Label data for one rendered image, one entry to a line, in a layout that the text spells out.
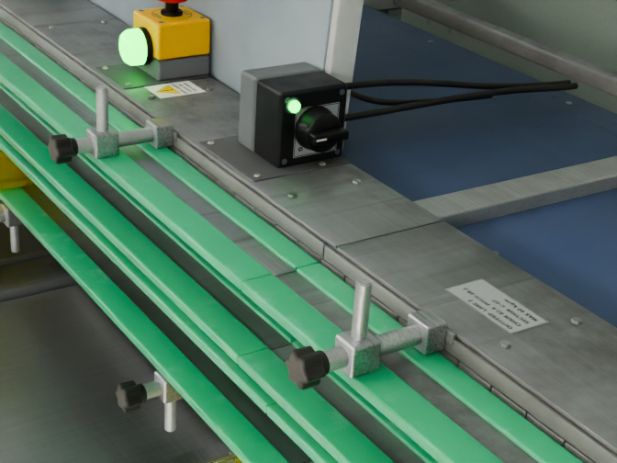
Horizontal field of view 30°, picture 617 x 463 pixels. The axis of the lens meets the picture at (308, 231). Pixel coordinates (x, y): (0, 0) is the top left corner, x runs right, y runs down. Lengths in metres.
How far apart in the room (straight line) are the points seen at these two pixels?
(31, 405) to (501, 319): 0.62
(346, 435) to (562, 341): 0.18
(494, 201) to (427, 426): 0.37
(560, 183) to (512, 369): 0.38
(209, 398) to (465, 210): 0.30
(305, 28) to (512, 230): 0.31
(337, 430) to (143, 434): 0.41
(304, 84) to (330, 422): 0.37
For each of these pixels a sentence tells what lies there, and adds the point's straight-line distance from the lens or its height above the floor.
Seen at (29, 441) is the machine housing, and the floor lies 1.07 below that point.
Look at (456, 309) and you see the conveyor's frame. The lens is 0.92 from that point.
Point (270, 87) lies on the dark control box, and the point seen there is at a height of 0.83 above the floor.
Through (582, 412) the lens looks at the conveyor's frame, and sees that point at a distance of 0.82.
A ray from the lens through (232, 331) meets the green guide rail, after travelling 1.04.
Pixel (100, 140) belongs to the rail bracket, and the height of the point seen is 0.96.
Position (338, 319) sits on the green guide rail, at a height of 0.92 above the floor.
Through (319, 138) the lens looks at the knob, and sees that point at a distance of 1.12.
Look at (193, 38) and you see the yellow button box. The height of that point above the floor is 0.78.
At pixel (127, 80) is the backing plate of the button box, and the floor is 0.86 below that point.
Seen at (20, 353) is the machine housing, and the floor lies 1.01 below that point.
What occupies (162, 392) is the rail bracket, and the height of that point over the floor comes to 0.97.
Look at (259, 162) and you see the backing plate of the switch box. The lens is 1.16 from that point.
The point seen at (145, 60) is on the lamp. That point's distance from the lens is 1.38.
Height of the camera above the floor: 1.41
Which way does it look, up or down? 31 degrees down
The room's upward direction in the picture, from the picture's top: 103 degrees counter-clockwise
